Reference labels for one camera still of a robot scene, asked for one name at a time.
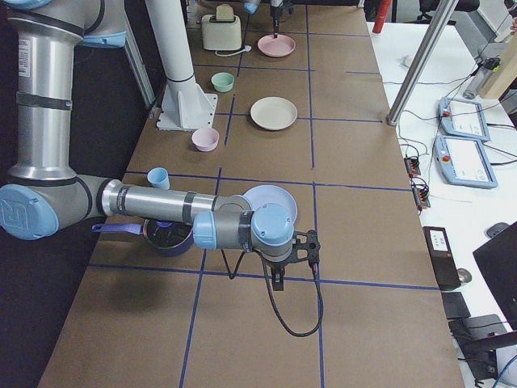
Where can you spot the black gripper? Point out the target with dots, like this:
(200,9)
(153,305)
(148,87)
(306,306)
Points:
(275,14)
(278,266)

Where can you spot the pink plate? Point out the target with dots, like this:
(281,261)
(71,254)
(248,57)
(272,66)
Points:
(276,45)

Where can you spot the blue plate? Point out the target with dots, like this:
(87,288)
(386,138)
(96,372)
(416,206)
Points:
(261,195)

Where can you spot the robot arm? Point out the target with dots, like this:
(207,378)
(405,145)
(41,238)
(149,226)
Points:
(251,6)
(44,194)

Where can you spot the cream toaster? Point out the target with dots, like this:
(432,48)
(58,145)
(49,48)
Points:
(221,35)

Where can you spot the bread slice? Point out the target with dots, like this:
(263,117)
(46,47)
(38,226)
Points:
(224,13)

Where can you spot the green bowl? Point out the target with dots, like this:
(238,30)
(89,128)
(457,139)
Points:
(222,82)

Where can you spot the cream plate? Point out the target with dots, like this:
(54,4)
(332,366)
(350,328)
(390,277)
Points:
(273,113)

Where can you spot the red cylinder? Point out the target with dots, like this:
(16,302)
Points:
(381,15)

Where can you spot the dark blue pot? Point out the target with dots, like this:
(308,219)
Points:
(167,238)

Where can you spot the white mounting column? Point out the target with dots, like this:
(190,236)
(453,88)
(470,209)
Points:
(185,106)

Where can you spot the pink bowl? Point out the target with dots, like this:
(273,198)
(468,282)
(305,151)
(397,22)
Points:
(206,139)

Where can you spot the light blue cup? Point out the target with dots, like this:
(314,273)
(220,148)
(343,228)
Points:
(158,177)

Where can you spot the black rectangular box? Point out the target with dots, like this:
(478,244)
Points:
(441,258)

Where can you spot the orange connector block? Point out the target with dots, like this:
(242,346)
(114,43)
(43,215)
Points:
(412,166)
(421,195)

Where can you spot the far teach pendant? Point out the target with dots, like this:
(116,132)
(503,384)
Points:
(463,118)

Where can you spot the teach pendant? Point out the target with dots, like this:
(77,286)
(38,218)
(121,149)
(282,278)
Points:
(463,162)
(463,118)

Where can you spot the grey water bottle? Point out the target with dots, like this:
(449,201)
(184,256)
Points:
(486,69)

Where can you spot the near teach pendant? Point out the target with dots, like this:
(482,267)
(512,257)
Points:
(463,162)

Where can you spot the black monitor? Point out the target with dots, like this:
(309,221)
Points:
(496,260)

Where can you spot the black computer mouse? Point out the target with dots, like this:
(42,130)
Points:
(496,229)

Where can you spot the aluminium frame post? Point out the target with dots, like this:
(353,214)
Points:
(434,31)

